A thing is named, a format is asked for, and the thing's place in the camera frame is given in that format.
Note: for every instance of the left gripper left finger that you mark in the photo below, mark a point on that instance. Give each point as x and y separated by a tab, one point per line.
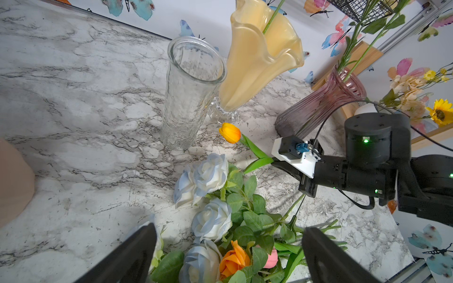
129	262

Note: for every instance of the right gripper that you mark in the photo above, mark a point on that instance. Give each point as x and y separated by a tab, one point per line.
337	173

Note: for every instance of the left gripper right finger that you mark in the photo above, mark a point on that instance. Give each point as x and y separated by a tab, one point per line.
328	263

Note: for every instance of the orange yellow tulip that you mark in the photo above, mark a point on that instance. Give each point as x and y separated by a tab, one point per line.
232	134

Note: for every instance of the pink rose tall stem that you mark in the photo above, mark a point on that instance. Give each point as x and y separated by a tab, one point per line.
276	11

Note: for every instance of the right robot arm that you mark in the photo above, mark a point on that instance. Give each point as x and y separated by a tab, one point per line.
378	164

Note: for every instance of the purple ribbed glass vase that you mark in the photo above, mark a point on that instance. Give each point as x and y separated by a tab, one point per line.
303	117

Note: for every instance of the sunflower bouquet in white vase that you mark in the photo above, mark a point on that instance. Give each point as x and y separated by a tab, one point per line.
408	94

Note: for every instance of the green succulent in pink pot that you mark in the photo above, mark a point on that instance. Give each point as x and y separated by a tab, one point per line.
17	183

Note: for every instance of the yellow ruffled glass vase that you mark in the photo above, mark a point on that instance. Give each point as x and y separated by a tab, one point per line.
255	58

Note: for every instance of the clear glass vase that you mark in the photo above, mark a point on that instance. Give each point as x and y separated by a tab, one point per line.
195	72

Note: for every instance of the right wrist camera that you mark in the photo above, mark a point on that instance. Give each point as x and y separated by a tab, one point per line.
297	154

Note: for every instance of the black wire wall basket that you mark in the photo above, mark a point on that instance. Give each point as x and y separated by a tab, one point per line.
365	11

